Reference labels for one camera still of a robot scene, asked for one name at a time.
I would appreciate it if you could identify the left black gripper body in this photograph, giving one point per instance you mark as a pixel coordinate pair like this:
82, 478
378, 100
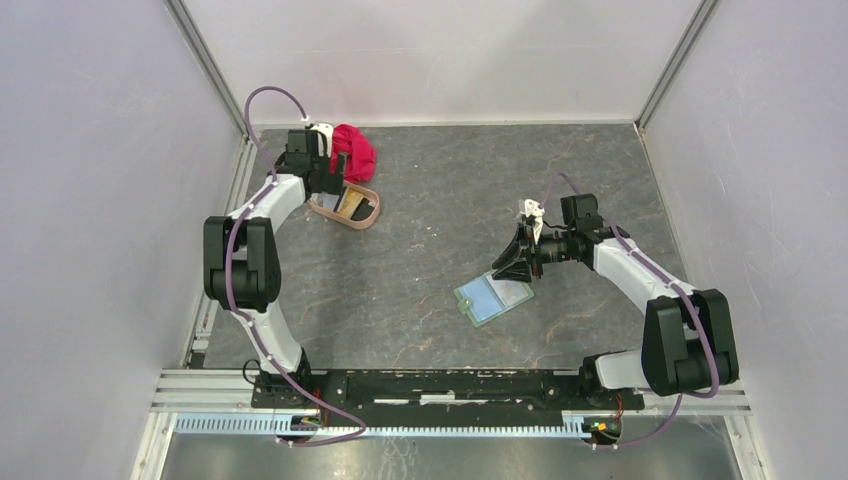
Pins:
328, 182

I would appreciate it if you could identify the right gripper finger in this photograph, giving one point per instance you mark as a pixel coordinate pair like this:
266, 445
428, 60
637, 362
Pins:
519, 271
515, 251

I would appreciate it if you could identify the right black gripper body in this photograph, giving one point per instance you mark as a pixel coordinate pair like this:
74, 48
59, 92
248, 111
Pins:
556, 249

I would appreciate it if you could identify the silver striped card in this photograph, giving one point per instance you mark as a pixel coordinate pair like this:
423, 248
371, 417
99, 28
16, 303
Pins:
512, 293

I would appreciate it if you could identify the green card holder wallet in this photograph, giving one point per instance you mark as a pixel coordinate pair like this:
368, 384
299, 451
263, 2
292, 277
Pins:
478, 300

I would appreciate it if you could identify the pink oval card tray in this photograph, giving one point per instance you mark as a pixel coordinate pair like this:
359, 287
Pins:
324, 204

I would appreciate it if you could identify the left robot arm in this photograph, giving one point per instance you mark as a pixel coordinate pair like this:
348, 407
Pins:
241, 265

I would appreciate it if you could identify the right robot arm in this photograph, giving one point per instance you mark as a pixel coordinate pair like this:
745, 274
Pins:
688, 345

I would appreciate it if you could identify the gold card in tray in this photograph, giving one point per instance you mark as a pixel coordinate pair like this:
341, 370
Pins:
349, 202

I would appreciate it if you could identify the red crumpled cloth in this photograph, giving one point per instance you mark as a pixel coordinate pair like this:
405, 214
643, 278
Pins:
361, 155

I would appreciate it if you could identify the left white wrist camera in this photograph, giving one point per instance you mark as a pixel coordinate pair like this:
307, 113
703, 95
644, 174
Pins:
325, 135

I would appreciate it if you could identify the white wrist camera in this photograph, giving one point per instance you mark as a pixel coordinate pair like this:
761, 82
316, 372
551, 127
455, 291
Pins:
531, 212
325, 135

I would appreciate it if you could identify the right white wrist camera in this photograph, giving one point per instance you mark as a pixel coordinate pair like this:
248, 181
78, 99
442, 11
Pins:
531, 212

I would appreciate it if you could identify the aluminium frame rail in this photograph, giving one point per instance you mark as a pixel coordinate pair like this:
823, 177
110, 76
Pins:
219, 401

